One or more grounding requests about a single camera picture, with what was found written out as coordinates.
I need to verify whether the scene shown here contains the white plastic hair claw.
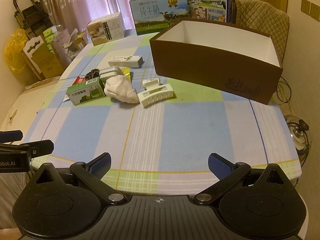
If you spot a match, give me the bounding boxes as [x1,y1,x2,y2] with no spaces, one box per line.
[137,79,174,108]

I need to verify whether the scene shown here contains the brown cardboard storage box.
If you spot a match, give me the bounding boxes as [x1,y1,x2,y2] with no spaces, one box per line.
[150,18,283,105]

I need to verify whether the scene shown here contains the white sock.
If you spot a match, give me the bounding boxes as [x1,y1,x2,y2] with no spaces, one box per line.
[104,75,139,104]

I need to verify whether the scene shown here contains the red candy packet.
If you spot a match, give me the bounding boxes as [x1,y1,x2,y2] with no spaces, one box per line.
[72,76,86,85]

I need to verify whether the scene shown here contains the black folding cart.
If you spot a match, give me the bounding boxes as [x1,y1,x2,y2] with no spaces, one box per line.
[13,0,53,39]

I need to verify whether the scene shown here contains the dark brown hair scrunchie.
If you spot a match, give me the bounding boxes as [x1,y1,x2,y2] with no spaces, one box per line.
[85,69,100,81]

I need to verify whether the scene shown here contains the glass pot lid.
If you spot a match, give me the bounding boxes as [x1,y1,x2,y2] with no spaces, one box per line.
[285,115,312,167]

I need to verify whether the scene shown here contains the quilted beige chair cover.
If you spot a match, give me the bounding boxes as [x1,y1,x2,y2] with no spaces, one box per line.
[232,0,289,61]

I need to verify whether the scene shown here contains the white ointment box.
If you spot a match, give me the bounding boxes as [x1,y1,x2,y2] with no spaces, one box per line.
[108,56,143,68]

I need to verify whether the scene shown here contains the yellow snack pouch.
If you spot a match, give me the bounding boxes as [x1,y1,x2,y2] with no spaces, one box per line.
[121,68,132,82]

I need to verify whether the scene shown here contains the green tissue packs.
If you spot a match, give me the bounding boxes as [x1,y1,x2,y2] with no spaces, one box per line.
[42,25,63,51]

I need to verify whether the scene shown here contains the yellow plastic bag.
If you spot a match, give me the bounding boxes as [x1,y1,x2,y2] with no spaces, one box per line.
[4,29,34,86]

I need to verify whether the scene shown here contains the white beige product box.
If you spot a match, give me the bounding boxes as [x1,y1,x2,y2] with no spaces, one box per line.
[87,12,125,46]

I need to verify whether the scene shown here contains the light blue milk carton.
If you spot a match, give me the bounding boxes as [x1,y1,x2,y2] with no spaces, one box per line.
[130,0,188,35]

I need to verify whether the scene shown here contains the wall power sockets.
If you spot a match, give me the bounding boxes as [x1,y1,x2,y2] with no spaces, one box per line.
[300,0,320,22]

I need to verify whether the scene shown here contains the tangled cables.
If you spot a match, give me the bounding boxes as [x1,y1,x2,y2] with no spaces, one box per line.
[276,76,293,116]

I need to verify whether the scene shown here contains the brown cardboard hanger box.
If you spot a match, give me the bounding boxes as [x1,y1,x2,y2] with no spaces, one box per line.
[22,36,65,80]

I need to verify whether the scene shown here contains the green white medicine box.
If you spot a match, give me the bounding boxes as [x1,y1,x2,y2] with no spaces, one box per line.
[66,77,105,106]

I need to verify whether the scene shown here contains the dark blue milk carton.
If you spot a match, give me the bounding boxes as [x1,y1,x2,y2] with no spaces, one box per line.
[184,0,233,23]

